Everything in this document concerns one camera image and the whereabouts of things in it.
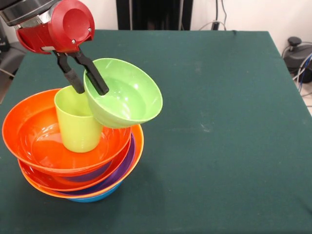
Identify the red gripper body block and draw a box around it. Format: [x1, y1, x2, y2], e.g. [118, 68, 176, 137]
[16, 0, 96, 55]

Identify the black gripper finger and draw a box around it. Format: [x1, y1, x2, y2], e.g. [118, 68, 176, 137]
[69, 47, 110, 96]
[52, 51, 86, 95]

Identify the green plastic bowl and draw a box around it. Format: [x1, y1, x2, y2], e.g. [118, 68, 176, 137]
[83, 58, 163, 129]

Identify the green plastic cup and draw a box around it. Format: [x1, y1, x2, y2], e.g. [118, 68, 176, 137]
[54, 85, 103, 154]

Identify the red plastic bowl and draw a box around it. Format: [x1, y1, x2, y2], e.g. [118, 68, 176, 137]
[1, 88, 132, 176]
[17, 143, 132, 192]

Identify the large orange plastic bowl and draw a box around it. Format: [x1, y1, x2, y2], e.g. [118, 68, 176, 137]
[23, 124, 145, 198]

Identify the purple plastic bowl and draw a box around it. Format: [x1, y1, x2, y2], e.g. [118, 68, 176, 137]
[57, 133, 137, 196]

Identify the small blue plastic bowl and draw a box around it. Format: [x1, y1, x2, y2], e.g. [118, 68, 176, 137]
[62, 160, 113, 183]

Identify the medium blue plastic bowl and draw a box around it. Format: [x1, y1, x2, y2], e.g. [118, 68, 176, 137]
[68, 181, 122, 203]

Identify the dark green tablecloth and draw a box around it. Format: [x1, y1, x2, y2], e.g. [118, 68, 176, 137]
[0, 28, 312, 234]

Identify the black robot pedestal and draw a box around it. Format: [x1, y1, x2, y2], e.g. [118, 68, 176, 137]
[116, 0, 193, 31]

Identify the wall cable with plug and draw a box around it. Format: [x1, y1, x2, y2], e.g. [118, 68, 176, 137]
[198, 0, 229, 31]

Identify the cable tangle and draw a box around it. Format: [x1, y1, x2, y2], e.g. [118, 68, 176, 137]
[292, 53, 312, 98]

